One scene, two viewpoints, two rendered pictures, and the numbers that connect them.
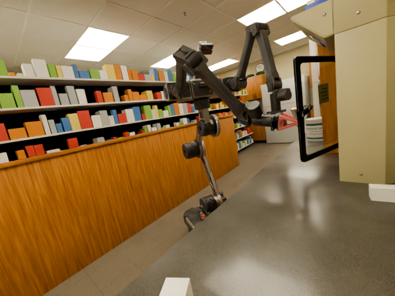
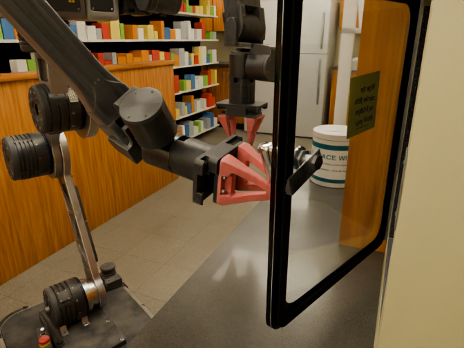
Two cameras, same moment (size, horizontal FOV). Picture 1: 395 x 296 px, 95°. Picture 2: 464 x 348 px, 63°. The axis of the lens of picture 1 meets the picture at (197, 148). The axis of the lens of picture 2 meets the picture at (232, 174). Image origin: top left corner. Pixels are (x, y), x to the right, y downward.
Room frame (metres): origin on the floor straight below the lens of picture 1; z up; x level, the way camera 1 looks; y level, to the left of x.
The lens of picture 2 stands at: (0.35, -0.24, 1.32)
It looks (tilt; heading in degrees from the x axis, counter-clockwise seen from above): 20 degrees down; 342
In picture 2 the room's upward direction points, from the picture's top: straight up
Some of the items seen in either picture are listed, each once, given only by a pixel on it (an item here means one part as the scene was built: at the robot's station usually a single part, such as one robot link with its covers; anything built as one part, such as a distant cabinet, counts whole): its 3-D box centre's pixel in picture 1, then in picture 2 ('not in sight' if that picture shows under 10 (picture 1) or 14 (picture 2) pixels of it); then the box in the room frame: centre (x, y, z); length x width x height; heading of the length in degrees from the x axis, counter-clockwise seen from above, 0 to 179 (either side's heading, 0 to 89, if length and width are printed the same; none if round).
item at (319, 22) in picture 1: (318, 36); not in sight; (0.74, -0.53, 1.46); 0.32 x 0.11 x 0.10; 138
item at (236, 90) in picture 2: (275, 107); (242, 94); (1.15, -0.53, 1.21); 0.10 x 0.07 x 0.07; 48
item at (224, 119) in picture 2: not in sight; (237, 125); (1.16, -0.52, 1.14); 0.07 x 0.07 x 0.09; 48
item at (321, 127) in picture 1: (320, 107); (348, 148); (0.75, -0.53, 1.19); 0.30 x 0.01 x 0.40; 117
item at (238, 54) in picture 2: (275, 97); (244, 65); (1.14, -0.53, 1.27); 0.07 x 0.06 x 0.07; 22
